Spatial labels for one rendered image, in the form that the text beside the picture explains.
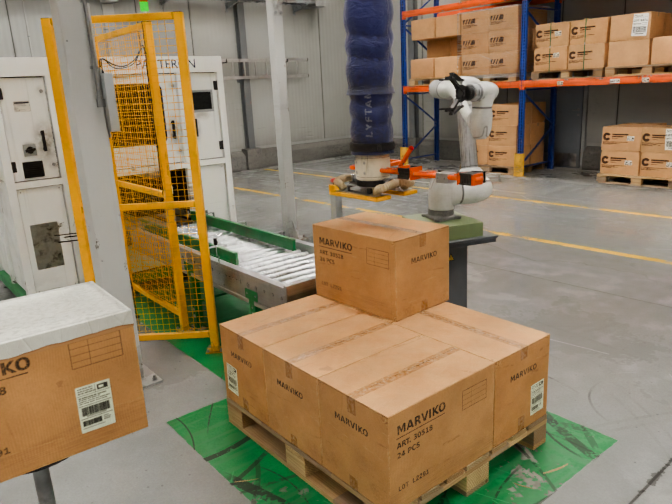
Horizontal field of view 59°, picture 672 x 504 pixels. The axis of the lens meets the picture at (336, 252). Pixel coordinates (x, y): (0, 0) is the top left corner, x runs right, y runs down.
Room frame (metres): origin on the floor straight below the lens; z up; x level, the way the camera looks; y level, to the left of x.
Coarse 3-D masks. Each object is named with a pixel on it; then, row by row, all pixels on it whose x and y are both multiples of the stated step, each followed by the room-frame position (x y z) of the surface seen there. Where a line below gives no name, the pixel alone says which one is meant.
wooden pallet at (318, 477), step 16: (240, 416) 2.64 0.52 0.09; (544, 416) 2.41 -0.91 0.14; (256, 432) 2.59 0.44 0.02; (272, 432) 2.41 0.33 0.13; (528, 432) 2.33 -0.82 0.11; (544, 432) 2.41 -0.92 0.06; (272, 448) 2.45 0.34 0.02; (288, 448) 2.31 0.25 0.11; (496, 448) 2.19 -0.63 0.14; (288, 464) 2.32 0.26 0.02; (304, 464) 2.22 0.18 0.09; (480, 464) 2.12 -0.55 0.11; (304, 480) 2.22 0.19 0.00; (320, 480) 2.19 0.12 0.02; (336, 480) 2.04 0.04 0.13; (448, 480) 2.00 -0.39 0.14; (464, 480) 2.07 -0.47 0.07; (480, 480) 2.12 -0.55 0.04; (336, 496) 2.08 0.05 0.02; (352, 496) 2.08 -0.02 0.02; (432, 496) 1.94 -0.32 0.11
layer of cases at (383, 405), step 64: (256, 320) 2.76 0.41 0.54; (320, 320) 2.72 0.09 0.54; (384, 320) 2.68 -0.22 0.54; (448, 320) 2.63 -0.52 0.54; (256, 384) 2.49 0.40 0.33; (320, 384) 2.10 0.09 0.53; (384, 384) 2.04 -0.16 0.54; (448, 384) 2.01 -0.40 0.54; (512, 384) 2.25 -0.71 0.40; (320, 448) 2.12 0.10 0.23; (384, 448) 1.82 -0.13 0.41; (448, 448) 2.00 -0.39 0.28
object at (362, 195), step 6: (348, 186) 2.98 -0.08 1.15; (336, 192) 3.00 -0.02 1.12; (342, 192) 2.98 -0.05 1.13; (348, 192) 2.95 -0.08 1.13; (354, 192) 2.93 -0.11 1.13; (360, 192) 2.92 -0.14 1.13; (366, 192) 2.92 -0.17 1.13; (372, 192) 2.91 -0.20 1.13; (354, 198) 2.89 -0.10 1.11; (360, 198) 2.86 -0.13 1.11; (366, 198) 2.83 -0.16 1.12; (372, 198) 2.80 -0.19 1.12; (378, 198) 2.78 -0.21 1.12; (384, 198) 2.81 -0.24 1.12; (390, 198) 2.83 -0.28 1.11
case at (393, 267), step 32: (320, 224) 3.07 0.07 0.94; (352, 224) 3.04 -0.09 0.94; (384, 224) 3.00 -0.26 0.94; (416, 224) 2.96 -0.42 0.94; (320, 256) 3.06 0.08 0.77; (352, 256) 2.87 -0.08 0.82; (384, 256) 2.70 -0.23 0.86; (416, 256) 2.74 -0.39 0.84; (448, 256) 2.90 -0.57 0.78; (320, 288) 3.07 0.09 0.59; (352, 288) 2.87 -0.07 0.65; (384, 288) 2.70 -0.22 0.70; (416, 288) 2.74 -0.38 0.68; (448, 288) 2.90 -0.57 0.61
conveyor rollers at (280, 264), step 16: (192, 224) 5.11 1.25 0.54; (208, 240) 4.51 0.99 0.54; (224, 240) 4.49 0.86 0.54; (240, 240) 4.47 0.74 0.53; (256, 240) 4.46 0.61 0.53; (240, 256) 3.97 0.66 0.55; (256, 256) 3.95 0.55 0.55; (272, 256) 3.92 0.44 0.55; (288, 256) 3.90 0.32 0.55; (304, 256) 3.87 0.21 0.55; (256, 272) 3.62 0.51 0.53; (272, 272) 3.59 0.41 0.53; (288, 272) 3.56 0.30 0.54; (304, 272) 3.53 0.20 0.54
